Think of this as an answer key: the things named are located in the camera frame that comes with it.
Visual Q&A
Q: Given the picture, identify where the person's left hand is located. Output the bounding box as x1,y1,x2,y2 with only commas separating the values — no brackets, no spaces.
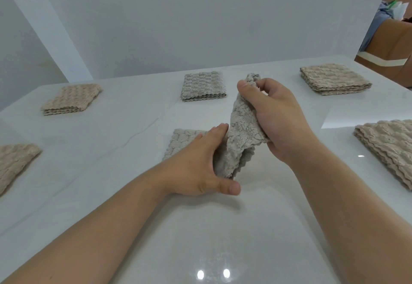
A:
149,123,241,198

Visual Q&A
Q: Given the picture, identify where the person's right hand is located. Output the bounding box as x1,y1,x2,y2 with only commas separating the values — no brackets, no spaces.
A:
236,78,322,165

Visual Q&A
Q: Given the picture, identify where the grey waffle towel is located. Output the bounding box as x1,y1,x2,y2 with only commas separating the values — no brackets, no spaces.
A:
162,73,271,179
180,71,227,102

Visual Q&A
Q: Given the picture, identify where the beige waffle towel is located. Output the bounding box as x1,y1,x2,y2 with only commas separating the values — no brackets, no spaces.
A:
41,83,103,116
353,119,412,192
0,144,42,196
300,63,373,96

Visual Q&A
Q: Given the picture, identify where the person's right forearm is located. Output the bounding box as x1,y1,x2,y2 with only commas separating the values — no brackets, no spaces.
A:
286,142,412,284

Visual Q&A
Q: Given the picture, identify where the person's left forearm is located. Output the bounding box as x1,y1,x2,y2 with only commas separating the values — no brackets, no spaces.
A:
0,172,174,284

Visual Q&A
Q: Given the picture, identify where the white marble table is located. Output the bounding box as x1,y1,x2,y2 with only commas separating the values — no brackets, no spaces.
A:
0,54,412,284

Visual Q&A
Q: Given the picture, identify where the blue grey clothing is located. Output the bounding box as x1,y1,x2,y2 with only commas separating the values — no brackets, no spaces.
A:
359,2,395,53

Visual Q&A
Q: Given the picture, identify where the brown sofa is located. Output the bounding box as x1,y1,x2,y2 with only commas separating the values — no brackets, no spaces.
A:
354,0,412,88

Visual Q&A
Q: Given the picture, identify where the white shopping bag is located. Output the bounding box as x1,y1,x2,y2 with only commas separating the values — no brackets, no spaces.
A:
388,0,409,21

